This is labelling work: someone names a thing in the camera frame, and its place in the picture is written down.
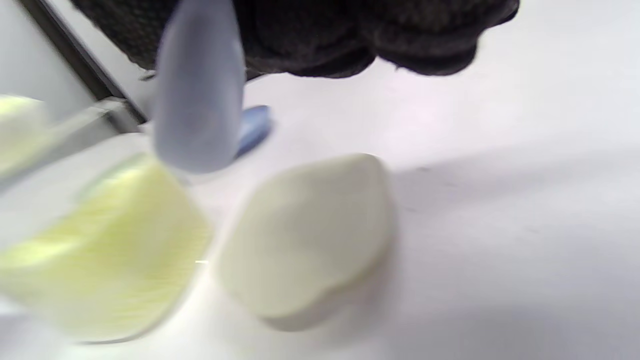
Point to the clear chicken bouillon container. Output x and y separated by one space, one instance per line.
110 250

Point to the light blue plastic knife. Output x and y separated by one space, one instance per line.
200 100

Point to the small blue dish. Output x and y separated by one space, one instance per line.
256 127

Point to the beige container lid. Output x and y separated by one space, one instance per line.
310 235

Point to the person's right hand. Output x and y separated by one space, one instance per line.
350 30

